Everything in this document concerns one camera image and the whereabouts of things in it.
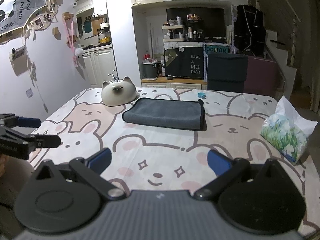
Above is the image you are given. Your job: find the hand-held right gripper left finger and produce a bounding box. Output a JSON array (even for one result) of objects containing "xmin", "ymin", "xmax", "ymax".
[{"xmin": 36, "ymin": 148, "xmax": 127, "ymax": 201}]

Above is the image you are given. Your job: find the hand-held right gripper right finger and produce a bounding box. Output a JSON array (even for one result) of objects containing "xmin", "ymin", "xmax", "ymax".
[{"xmin": 194, "ymin": 149, "xmax": 284, "ymax": 201}]

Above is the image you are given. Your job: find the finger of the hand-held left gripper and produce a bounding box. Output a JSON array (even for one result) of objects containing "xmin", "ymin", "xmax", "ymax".
[
  {"xmin": 0, "ymin": 113, "xmax": 42, "ymax": 128},
  {"xmin": 0, "ymin": 125, "xmax": 61, "ymax": 160}
]

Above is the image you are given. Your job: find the grey towel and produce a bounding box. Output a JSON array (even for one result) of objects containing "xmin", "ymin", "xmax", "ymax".
[{"xmin": 122, "ymin": 97, "xmax": 207, "ymax": 131}]

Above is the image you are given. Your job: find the rabbit print tablecloth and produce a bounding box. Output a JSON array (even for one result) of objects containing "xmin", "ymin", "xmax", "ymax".
[{"xmin": 25, "ymin": 87, "xmax": 313, "ymax": 237}]

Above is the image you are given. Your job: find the cat-shaped ceramic basin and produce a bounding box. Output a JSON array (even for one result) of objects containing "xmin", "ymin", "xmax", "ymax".
[{"xmin": 101, "ymin": 70, "xmax": 137, "ymax": 107}]

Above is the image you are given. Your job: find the floral tissue pack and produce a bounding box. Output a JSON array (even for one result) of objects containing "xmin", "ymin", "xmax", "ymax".
[{"xmin": 260, "ymin": 95, "xmax": 318, "ymax": 166}]

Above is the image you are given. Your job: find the white kitchen cabinet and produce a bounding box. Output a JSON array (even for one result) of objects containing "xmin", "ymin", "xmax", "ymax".
[{"xmin": 81, "ymin": 48, "xmax": 116, "ymax": 88}]

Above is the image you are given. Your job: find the dark blue chair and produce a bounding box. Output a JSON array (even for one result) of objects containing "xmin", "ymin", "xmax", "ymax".
[{"xmin": 207, "ymin": 53, "xmax": 249, "ymax": 93}]

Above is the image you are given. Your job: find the wooden low cabinet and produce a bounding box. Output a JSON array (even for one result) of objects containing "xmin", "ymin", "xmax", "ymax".
[{"xmin": 141, "ymin": 77, "xmax": 208, "ymax": 90}]

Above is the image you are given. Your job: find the grey trash bin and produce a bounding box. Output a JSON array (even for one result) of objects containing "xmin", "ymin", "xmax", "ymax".
[{"xmin": 142, "ymin": 54, "xmax": 158, "ymax": 79}]

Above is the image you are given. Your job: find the black printed cloth cover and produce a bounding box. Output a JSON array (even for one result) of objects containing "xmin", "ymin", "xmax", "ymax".
[{"xmin": 164, "ymin": 45, "xmax": 203, "ymax": 78}]

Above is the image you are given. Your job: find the teal printed sign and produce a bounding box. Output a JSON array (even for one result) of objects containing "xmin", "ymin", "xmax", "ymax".
[{"xmin": 203, "ymin": 43, "xmax": 230, "ymax": 55}]

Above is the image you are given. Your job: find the black hanging jacket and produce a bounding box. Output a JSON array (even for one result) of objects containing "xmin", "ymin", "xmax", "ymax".
[{"xmin": 234, "ymin": 4, "xmax": 267, "ymax": 53}]

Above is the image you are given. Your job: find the white shelf rack with bottles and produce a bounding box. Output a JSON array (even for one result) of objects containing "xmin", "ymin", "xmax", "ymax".
[{"xmin": 161, "ymin": 16, "xmax": 187, "ymax": 42}]

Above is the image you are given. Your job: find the wall pocket holder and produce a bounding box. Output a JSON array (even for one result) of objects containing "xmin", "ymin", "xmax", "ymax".
[{"xmin": 10, "ymin": 45, "xmax": 27, "ymax": 60}]

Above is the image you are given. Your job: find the pink hanging strap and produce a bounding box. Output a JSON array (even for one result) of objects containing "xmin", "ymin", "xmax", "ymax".
[{"xmin": 62, "ymin": 12, "xmax": 84, "ymax": 67}]

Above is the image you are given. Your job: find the panda wall banner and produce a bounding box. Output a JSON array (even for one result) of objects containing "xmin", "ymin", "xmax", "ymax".
[{"xmin": 0, "ymin": 0, "xmax": 56, "ymax": 37}]

